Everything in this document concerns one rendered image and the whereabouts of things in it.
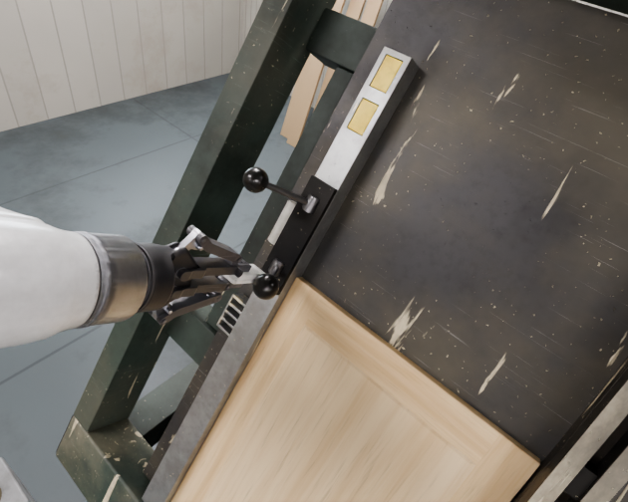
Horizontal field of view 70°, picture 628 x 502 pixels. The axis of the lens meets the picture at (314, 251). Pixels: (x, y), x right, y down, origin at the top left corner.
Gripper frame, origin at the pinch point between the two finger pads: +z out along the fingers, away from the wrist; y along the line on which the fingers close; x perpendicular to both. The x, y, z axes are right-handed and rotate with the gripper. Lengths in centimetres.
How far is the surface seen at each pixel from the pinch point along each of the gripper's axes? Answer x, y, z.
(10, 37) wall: -323, 25, 113
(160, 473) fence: -3, 49, 12
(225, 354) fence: -2.8, 19.4, 11.6
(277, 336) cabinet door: 3.4, 11.1, 13.7
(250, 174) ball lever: -6.5, -12.5, -0.3
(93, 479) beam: -16, 63, 11
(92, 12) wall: -324, -15, 159
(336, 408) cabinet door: 18.6, 14.2, 14.0
